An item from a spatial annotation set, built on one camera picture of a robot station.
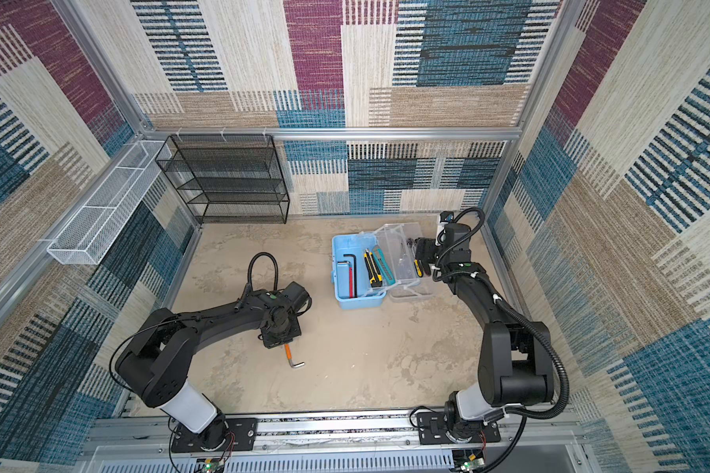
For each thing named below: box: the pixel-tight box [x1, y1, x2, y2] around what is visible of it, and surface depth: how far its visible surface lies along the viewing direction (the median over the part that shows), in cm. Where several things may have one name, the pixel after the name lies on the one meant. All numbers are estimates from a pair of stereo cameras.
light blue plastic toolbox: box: [331, 222, 433, 310], surface depth 98 cm
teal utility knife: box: [372, 244, 398, 286], surface depth 96 cm
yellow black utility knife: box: [362, 248, 384, 288], surface depth 96 cm
